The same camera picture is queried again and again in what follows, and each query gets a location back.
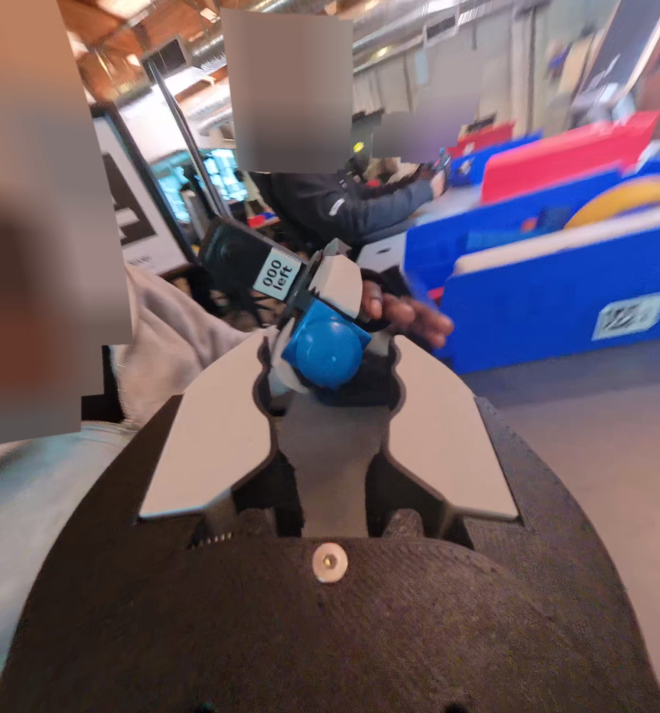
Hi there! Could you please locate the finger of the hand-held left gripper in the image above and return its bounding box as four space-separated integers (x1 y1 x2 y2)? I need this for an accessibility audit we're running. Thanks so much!
267 345 311 397
308 240 365 321

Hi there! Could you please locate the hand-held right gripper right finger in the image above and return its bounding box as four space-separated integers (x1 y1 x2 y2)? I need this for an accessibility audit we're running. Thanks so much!
383 336 520 522

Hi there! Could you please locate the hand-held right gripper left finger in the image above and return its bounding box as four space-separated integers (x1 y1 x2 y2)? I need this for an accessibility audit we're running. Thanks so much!
138 336 286 521

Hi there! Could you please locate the blue cube with round knob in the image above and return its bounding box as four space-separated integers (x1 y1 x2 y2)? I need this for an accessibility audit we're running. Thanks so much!
281 298 372 391

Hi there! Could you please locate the blue plastic bin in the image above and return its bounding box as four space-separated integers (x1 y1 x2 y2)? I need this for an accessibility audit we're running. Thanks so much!
402 162 660 374

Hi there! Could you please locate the person's left hand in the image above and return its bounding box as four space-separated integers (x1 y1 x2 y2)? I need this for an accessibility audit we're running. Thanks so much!
360 279 456 349

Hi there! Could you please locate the black overhead pole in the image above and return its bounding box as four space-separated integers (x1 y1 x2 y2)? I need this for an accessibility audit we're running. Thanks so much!
143 58 230 221

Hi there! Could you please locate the red plastic bin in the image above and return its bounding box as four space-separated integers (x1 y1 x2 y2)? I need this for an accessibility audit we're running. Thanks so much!
458 121 517 154
480 110 660 204

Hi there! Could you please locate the yellow tape roll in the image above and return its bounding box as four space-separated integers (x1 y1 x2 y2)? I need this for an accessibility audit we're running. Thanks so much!
564 174 660 229

